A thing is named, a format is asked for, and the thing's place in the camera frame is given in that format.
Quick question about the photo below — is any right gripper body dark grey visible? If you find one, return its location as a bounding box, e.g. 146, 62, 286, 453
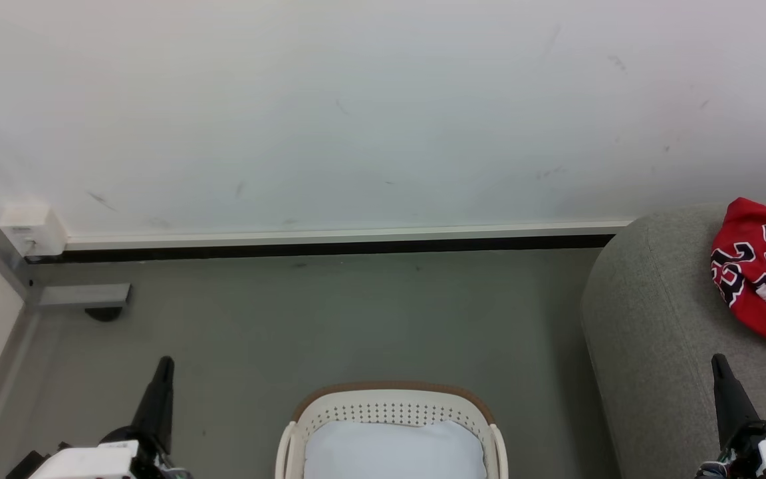
697, 419, 766, 479

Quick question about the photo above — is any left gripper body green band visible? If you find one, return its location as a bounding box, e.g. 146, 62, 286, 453
98, 426, 191, 479

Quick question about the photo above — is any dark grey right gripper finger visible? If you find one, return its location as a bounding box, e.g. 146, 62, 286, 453
719, 355, 761, 434
711, 354, 743, 446

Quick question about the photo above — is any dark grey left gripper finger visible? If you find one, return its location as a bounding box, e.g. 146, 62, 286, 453
132, 357, 168, 452
155, 357, 176, 454

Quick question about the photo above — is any red jersey with black lettering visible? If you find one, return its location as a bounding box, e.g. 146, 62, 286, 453
710, 197, 766, 349

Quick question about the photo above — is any white plastic laundry basket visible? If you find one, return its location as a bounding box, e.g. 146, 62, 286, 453
275, 381, 509, 479

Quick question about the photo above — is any grey fabric sofa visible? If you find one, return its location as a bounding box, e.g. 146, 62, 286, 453
580, 202, 766, 479

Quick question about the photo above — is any pale blue cloth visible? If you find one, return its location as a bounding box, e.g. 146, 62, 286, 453
303, 420, 488, 479

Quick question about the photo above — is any white and black baseboard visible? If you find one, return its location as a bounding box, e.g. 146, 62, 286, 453
27, 220, 635, 264

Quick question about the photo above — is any white wall outlet box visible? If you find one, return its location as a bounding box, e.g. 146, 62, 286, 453
0, 202, 68, 258

